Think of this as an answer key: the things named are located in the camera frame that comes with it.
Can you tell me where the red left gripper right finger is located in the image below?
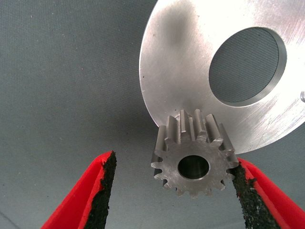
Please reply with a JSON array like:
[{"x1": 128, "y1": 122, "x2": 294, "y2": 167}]
[{"x1": 229, "y1": 157, "x2": 305, "y2": 229}]

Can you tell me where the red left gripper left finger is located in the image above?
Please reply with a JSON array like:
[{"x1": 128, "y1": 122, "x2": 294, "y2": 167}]
[{"x1": 40, "y1": 150, "x2": 118, "y2": 229}]

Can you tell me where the small steel planetary gear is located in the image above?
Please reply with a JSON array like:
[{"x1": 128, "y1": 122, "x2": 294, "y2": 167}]
[{"x1": 150, "y1": 109, "x2": 239, "y2": 199}]

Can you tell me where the round metal carrier plate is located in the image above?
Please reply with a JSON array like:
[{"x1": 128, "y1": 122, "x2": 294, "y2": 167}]
[{"x1": 139, "y1": 0, "x2": 305, "y2": 155}]

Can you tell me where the dark grey table cloth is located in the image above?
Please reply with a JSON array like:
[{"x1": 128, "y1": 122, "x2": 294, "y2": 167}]
[{"x1": 0, "y1": 0, "x2": 305, "y2": 229}]

